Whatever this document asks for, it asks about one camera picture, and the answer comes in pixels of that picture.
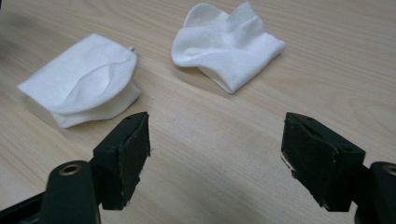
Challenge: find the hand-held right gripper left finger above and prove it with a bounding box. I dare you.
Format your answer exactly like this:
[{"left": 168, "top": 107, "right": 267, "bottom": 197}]
[{"left": 90, "top": 111, "right": 151, "bottom": 211}]

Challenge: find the white sock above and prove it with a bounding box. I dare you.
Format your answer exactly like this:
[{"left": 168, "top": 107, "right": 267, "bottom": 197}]
[
  {"left": 17, "top": 33, "right": 142, "bottom": 129},
  {"left": 170, "top": 1, "right": 287, "bottom": 95}
]

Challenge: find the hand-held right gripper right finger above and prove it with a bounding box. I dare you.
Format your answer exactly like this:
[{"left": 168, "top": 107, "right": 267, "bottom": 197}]
[{"left": 280, "top": 112, "right": 367, "bottom": 213}]

